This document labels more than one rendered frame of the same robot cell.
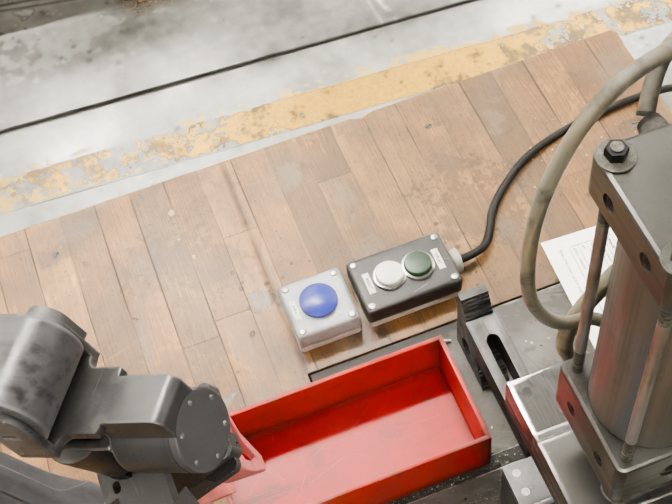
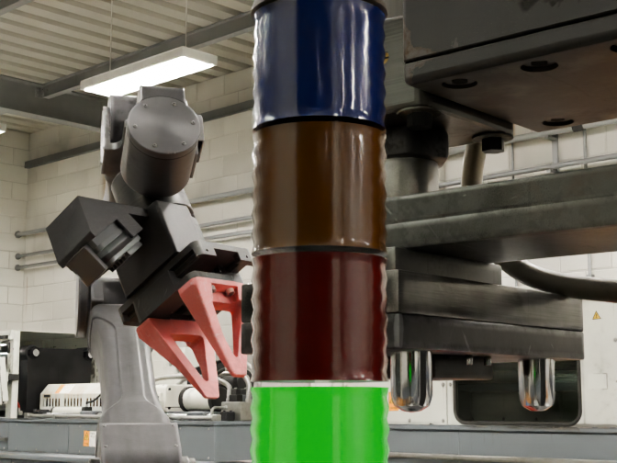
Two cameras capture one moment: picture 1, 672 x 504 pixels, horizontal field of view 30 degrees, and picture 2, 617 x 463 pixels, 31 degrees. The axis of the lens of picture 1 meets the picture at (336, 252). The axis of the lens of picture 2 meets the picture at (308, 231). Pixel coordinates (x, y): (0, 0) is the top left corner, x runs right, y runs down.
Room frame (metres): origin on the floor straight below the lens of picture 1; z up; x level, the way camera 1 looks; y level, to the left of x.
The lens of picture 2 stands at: (-0.03, -0.65, 1.08)
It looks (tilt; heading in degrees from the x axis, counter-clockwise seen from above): 9 degrees up; 55
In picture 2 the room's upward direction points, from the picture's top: straight up
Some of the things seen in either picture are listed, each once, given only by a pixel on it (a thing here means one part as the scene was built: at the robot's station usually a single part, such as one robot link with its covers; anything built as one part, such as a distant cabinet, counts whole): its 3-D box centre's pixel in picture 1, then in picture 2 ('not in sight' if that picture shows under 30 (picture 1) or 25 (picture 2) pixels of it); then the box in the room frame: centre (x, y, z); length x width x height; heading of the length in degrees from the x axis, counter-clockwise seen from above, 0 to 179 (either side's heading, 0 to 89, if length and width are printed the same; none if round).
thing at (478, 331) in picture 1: (512, 392); not in sight; (0.53, -0.15, 0.95); 0.15 x 0.03 x 0.10; 14
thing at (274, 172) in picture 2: not in sight; (319, 196); (0.15, -0.40, 1.14); 0.04 x 0.04 x 0.03
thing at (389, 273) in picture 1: (389, 277); not in sight; (0.70, -0.05, 0.93); 0.03 x 0.03 x 0.02
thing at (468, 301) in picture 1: (483, 337); not in sight; (0.60, -0.13, 0.95); 0.06 x 0.03 x 0.09; 14
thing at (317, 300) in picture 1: (318, 302); not in sight; (0.68, 0.02, 0.93); 0.04 x 0.04 x 0.02
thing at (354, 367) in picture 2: not in sight; (319, 321); (0.15, -0.40, 1.10); 0.04 x 0.04 x 0.03
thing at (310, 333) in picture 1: (320, 315); not in sight; (0.68, 0.02, 0.90); 0.07 x 0.07 x 0.06; 14
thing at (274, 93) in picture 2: not in sight; (319, 74); (0.15, -0.40, 1.17); 0.04 x 0.04 x 0.03
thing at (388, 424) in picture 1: (346, 443); not in sight; (0.51, 0.02, 0.93); 0.25 x 0.12 x 0.06; 104
